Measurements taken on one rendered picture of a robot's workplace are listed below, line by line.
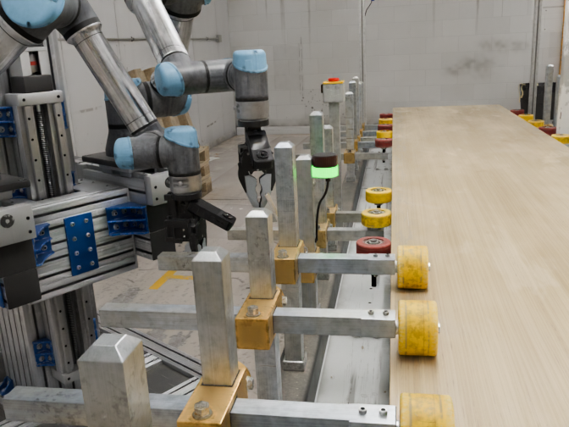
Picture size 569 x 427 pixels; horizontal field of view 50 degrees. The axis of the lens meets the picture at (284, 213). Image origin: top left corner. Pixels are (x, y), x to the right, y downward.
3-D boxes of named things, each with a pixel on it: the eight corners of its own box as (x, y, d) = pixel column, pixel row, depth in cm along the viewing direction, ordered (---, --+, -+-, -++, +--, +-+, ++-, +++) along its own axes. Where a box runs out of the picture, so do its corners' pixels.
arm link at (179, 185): (205, 170, 145) (194, 178, 137) (206, 189, 146) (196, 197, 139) (174, 170, 146) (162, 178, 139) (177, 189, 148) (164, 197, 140)
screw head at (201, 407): (190, 419, 65) (189, 409, 64) (196, 407, 67) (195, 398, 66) (208, 420, 64) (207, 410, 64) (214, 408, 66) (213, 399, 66)
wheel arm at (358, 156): (295, 163, 289) (295, 153, 288) (296, 161, 292) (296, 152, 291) (388, 161, 281) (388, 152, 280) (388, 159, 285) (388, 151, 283)
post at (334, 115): (330, 227, 221) (327, 102, 209) (332, 223, 226) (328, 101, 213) (343, 227, 220) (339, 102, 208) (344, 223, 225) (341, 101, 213)
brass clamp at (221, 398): (174, 461, 66) (170, 420, 64) (210, 392, 79) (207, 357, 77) (229, 464, 65) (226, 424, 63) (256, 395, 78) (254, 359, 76)
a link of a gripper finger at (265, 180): (269, 204, 147) (267, 167, 145) (273, 211, 142) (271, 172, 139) (256, 205, 147) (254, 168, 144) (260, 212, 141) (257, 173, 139)
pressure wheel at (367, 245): (356, 292, 138) (355, 245, 135) (357, 279, 146) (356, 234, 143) (391, 293, 137) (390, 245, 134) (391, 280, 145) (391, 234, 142)
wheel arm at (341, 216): (248, 224, 195) (247, 212, 193) (251, 222, 198) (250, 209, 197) (384, 225, 187) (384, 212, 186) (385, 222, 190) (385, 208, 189)
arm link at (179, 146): (165, 125, 143) (200, 124, 143) (169, 170, 146) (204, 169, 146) (156, 130, 136) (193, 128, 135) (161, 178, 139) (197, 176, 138)
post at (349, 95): (347, 192, 293) (345, 92, 280) (347, 191, 296) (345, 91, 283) (354, 192, 292) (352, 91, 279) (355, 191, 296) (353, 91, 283)
